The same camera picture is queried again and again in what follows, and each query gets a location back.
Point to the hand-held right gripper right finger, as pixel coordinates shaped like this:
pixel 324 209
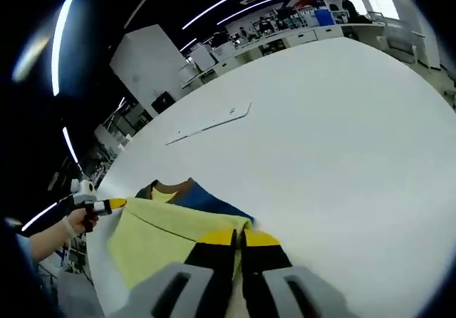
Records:
pixel 267 261

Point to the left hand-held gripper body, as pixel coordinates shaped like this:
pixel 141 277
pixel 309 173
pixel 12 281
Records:
pixel 83 189

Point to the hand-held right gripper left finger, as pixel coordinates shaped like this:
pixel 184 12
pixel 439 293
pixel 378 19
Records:
pixel 210 261

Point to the yellow black blue garment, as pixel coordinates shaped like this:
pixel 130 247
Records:
pixel 160 232

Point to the white template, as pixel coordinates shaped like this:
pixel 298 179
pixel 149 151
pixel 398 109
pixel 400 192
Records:
pixel 221 118

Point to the person's left hand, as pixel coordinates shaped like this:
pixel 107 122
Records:
pixel 76 223

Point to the black panel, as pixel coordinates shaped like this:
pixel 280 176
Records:
pixel 163 102

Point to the white board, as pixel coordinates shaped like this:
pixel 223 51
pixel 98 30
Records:
pixel 204 57

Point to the white office desk row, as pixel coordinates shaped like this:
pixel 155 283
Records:
pixel 299 40

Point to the ceiling air vent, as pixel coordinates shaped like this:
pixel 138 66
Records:
pixel 252 0

